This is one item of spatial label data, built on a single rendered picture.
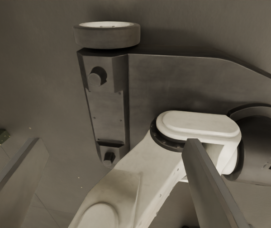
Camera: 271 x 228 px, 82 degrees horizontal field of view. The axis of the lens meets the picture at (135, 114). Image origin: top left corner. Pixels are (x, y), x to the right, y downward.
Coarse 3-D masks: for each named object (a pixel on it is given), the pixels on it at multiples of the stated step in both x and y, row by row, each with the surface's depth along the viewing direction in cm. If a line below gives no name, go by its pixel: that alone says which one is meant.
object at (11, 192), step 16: (32, 144) 10; (16, 160) 9; (32, 160) 9; (0, 176) 8; (16, 176) 8; (32, 176) 10; (0, 192) 7; (16, 192) 8; (32, 192) 10; (0, 208) 7; (16, 208) 8; (0, 224) 7; (16, 224) 8
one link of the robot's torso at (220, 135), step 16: (176, 112) 43; (192, 112) 44; (160, 128) 39; (176, 128) 37; (192, 128) 37; (208, 128) 37; (224, 128) 37; (208, 144) 46; (224, 144) 35; (224, 160) 38
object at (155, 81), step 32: (96, 64) 42; (128, 64) 45; (160, 64) 44; (192, 64) 42; (224, 64) 41; (96, 96) 51; (128, 96) 52; (160, 96) 50; (192, 96) 48; (224, 96) 46; (256, 96) 45; (96, 128) 60; (128, 128) 59; (256, 128) 41; (256, 160) 36
